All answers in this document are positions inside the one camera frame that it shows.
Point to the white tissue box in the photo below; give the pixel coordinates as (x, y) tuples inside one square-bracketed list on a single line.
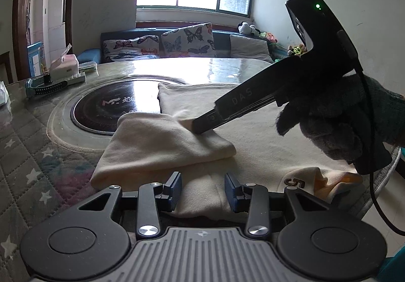
[(63, 65)]

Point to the white flat box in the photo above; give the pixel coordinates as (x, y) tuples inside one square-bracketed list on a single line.
[(77, 77)]

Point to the teal object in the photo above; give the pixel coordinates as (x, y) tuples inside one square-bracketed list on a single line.
[(395, 266)]

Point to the brown door frame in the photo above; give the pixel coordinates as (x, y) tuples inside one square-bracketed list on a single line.
[(20, 16)]

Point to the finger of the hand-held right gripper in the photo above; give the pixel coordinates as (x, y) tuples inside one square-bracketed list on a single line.
[(205, 122)]

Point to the butterfly print pillow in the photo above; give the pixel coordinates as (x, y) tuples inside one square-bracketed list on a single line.
[(129, 47), (189, 39)]

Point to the white plastic bag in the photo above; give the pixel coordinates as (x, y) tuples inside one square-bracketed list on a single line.
[(3, 93)]

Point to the grey pillow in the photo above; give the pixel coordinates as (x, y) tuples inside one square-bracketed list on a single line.
[(248, 47)]

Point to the panda plush toy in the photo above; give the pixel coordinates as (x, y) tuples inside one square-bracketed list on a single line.
[(246, 28)]

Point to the round black induction cooktop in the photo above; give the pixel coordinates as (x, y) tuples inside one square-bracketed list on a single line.
[(104, 107)]

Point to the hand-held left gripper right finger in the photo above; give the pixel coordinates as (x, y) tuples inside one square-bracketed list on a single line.
[(230, 190)]

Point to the dark blue sofa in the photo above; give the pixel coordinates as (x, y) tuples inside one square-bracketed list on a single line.
[(221, 41)]

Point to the person's right hand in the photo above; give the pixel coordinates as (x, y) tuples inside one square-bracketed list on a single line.
[(332, 117)]

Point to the green plush toy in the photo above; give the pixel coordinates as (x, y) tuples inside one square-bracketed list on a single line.
[(296, 49)]

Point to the green flat packet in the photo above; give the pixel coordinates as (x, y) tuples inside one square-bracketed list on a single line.
[(88, 66)]

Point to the pink plush toy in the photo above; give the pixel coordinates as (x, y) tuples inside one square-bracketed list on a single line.
[(271, 37)]

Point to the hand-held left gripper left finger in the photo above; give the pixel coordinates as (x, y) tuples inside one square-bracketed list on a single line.
[(176, 188)]

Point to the light blue box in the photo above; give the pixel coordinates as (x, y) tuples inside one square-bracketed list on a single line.
[(34, 58)]

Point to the blue cushion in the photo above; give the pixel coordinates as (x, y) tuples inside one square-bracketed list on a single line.
[(89, 55)]

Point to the cream garment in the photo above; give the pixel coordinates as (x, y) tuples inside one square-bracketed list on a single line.
[(177, 149)]

